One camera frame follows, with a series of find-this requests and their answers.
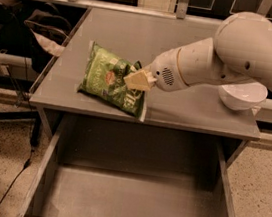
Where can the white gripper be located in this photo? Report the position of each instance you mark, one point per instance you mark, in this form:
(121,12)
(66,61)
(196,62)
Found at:
(164,71)

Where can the green jalapeno chip bag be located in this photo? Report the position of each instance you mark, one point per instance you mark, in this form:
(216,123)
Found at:
(104,78)

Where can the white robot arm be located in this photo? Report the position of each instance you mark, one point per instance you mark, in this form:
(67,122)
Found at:
(239,52)

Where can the grey cabinet counter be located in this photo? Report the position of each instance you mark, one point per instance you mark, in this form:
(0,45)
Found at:
(139,37)

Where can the grey open top drawer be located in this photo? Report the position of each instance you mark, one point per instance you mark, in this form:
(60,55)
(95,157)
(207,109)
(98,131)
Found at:
(99,168)

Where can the dark backpack with cloth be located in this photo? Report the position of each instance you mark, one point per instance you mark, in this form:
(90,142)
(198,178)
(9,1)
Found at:
(49,30)

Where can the white ceramic bowl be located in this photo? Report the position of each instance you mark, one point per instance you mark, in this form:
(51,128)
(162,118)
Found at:
(242,96)

